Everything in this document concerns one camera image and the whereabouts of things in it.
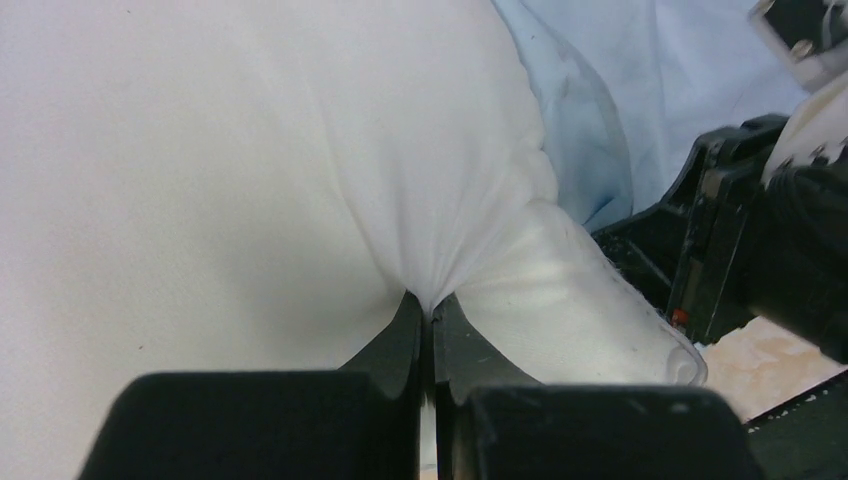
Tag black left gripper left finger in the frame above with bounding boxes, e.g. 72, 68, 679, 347
80, 294, 423, 479

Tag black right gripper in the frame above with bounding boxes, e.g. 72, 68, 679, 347
593, 114, 847, 363

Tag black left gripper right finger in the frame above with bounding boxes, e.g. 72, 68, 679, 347
431, 297, 764, 479

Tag light blue pillowcase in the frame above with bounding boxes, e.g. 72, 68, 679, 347
496, 1, 805, 231

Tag white pillow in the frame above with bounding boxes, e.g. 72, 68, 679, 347
1, 1, 706, 479

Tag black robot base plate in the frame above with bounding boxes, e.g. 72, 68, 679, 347
746, 372, 847, 479

